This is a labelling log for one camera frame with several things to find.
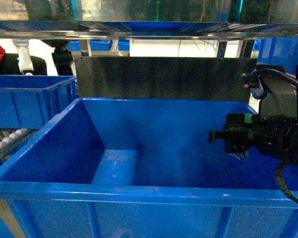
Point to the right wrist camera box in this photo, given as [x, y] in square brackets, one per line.
[276, 96]

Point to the upper steel shelf rail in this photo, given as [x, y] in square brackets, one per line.
[71, 30]

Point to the green push button switch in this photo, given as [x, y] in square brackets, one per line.
[248, 118]

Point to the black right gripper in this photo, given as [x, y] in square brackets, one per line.
[275, 137]

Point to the neighbouring blue shelf bin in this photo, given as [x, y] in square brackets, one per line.
[31, 101]

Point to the black back panel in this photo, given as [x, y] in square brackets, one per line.
[163, 78]

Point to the blue target shelf bin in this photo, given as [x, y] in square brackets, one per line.
[106, 168]

